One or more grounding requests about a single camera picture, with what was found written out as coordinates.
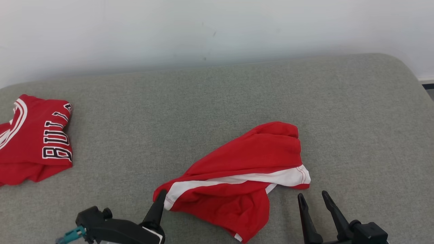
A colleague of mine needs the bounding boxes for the red shorts with white stripe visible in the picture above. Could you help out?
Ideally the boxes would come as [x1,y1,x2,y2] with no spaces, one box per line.
[153,121,311,243]

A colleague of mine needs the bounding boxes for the grey fabric sofa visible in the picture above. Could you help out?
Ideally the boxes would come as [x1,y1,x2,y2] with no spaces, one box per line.
[0,53,434,244]

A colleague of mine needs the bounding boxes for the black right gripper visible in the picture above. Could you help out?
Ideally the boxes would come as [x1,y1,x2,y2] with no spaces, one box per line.
[297,190,356,244]

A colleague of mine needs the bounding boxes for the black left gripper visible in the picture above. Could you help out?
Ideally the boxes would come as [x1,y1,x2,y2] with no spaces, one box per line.
[92,189,167,244]

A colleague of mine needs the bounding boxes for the teal cable connector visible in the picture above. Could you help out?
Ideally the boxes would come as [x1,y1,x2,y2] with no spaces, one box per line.
[56,226,87,244]

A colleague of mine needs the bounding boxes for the red Bulls basketball jersey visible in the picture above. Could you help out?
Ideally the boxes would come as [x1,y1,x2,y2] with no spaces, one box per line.
[0,94,73,187]

